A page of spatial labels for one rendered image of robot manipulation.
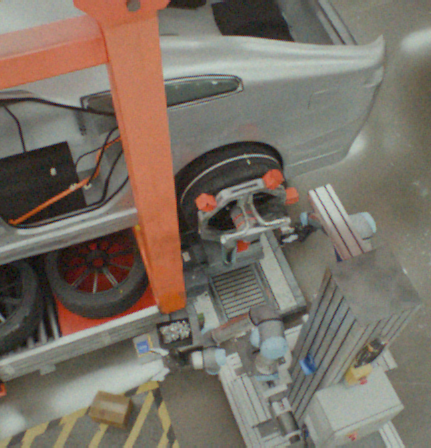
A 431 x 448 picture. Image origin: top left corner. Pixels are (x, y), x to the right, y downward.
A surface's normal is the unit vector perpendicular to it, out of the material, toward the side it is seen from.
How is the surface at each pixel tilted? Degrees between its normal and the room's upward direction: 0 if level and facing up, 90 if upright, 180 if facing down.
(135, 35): 90
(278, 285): 0
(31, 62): 90
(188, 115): 80
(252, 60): 34
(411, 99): 0
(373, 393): 0
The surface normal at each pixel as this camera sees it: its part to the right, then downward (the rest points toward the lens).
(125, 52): 0.34, 0.81
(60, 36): 0.00, -0.50
